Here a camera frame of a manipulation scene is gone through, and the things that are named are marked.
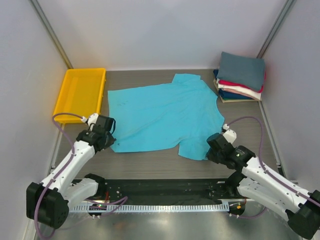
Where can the aluminium corner post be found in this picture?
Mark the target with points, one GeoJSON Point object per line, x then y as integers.
{"type": "Point", "coordinates": [50, 31]}
{"type": "Point", "coordinates": [279, 21]}

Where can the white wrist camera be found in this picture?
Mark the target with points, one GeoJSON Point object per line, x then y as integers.
{"type": "Point", "coordinates": [229, 134]}
{"type": "Point", "coordinates": [92, 119]}

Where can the left aluminium corner post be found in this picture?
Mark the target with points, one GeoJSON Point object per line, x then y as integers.
{"type": "Point", "coordinates": [50, 31]}

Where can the white folded shirt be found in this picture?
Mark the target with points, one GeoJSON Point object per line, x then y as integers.
{"type": "Point", "coordinates": [249, 93]}

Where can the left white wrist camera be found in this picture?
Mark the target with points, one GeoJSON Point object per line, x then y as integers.
{"type": "Point", "coordinates": [92, 119]}

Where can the red folded shirt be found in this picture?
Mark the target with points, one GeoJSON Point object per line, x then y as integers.
{"type": "Point", "coordinates": [257, 85]}

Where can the yellow plastic tray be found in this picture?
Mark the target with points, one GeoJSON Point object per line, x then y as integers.
{"type": "Point", "coordinates": [81, 94]}

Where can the navy folded shirt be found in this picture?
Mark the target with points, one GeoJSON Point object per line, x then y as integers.
{"type": "Point", "coordinates": [230, 96]}

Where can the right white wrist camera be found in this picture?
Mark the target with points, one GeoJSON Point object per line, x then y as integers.
{"type": "Point", "coordinates": [229, 134]}

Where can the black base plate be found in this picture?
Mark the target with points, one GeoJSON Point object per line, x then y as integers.
{"type": "Point", "coordinates": [167, 192]}

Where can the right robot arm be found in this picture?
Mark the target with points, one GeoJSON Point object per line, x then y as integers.
{"type": "Point", "coordinates": [253, 179]}

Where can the right aluminium corner post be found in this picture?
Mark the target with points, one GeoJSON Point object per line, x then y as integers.
{"type": "Point", "coordinates": [279, 21]}

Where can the grey-blue folded shirt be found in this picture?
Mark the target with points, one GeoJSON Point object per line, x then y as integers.
{"type": "Point", "coordinates": [235, 68]}

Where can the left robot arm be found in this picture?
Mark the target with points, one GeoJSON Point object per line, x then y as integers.
{"type": "Point", "coordinates": [50, 201]}

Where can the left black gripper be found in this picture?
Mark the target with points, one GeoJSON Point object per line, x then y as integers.
{"type": "Point", "coordinates": [110, 141]}

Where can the slotted cable duct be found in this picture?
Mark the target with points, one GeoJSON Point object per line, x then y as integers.
{"type": "Point", "coordinates": [89, 208]}

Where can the turquoise t shirt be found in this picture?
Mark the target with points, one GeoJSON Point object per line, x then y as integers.
{"type": "Point", "coordinates": [181, 113]}

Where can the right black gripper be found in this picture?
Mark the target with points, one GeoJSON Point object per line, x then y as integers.
{"type": "Point", "coordinates": [210, 156]}

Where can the pink folded shirt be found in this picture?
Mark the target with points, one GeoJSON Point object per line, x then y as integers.
{"type": "Point", "coordinates": [232, 90]}

